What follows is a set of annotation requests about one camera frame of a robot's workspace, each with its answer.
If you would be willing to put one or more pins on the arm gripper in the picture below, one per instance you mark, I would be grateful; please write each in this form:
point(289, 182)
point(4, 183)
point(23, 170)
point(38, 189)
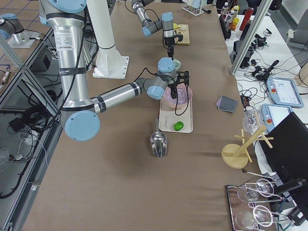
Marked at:
point(172, 84)
point(168, 41)

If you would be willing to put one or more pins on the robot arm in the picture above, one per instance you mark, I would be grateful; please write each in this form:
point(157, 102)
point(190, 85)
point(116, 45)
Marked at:
point(149, 27)
point(79, 112)

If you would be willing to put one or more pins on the clear ice cubes pile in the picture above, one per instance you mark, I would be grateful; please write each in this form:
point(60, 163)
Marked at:
point(182, 96)

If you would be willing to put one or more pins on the pink bowl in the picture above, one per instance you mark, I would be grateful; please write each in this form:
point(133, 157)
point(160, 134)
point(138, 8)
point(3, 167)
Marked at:
point(189, 95)

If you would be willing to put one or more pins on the green bowl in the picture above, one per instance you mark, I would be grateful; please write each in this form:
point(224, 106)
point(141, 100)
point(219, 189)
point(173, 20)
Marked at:
point(177, 64)

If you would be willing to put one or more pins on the metal ice scoop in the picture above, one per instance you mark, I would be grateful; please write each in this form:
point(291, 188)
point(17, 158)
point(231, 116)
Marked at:
point(158, 141)

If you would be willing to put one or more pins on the bamboo cutting board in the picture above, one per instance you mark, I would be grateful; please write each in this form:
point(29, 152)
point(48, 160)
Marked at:
point(186, 35)

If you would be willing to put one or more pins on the white toy steamed bun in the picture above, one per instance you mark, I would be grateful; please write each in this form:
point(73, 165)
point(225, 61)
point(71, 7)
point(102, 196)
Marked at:
point(183, 27)

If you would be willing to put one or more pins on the cream plastic tray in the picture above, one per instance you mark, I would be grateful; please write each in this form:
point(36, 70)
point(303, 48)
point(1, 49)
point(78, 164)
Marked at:
point(167, 118)

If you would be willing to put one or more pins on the green lime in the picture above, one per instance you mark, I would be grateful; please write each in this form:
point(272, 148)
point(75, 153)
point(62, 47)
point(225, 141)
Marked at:
point(178, 126)

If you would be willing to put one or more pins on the grey folded cloth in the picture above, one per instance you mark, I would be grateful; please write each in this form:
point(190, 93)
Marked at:
point(226, 104)

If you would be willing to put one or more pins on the red bottle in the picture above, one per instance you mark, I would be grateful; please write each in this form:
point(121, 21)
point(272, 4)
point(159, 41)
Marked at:
point(247, 15)

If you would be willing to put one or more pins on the wooden mug tree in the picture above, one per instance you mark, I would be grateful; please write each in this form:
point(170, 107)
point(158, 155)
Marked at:
point(237, 156)

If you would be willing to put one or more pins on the blue teach pendant near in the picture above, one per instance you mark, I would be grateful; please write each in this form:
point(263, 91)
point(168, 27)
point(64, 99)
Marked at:
point(274, 114)

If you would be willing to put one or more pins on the blue teach pendant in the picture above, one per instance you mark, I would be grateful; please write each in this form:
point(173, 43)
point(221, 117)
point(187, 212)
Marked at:
point(274, 114)
point(284, 92)

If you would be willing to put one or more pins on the blue teach pendant far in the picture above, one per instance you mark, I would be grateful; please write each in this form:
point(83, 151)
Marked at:
point(284, 92)

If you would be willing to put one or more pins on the wine glass rack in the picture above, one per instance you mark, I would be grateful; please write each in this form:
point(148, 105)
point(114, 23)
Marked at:
point(249, 204)

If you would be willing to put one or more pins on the black monitor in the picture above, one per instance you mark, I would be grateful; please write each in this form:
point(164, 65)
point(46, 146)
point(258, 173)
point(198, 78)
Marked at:
point(288, 156)

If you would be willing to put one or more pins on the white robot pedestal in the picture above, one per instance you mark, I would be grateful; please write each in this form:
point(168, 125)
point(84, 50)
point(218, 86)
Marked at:
point(109, 62)

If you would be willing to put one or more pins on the aluminium frame post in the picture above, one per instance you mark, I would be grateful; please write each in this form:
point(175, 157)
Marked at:
point(264, 6)

